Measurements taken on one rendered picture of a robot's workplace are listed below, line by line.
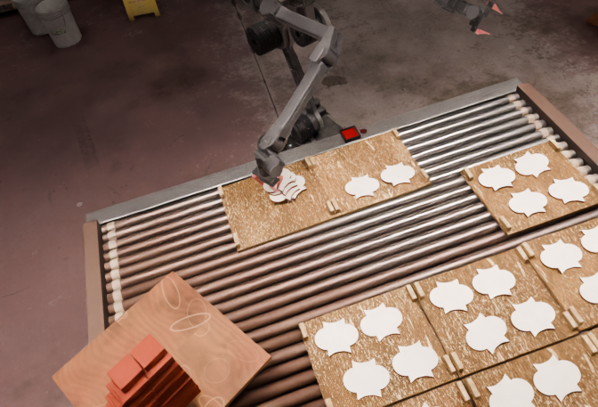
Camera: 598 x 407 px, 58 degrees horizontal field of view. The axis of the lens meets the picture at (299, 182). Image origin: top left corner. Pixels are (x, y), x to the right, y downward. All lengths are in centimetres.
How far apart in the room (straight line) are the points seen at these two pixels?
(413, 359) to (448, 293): 27
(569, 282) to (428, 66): 265
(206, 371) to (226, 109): 273
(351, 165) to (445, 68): 218
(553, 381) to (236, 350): 96
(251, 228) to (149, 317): 53
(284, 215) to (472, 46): 280
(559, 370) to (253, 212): 121
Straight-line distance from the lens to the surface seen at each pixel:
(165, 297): 194
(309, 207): 216
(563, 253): 210
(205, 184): 238
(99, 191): 394
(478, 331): 188
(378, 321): 187
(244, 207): 222
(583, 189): 231
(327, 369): 181
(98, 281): 220
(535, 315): 194
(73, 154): 432
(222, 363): 177
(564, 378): 187
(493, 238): 211
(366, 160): 231
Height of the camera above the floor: 261
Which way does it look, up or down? 48 degrees down
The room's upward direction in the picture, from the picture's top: 11 degrees counter-clockwise
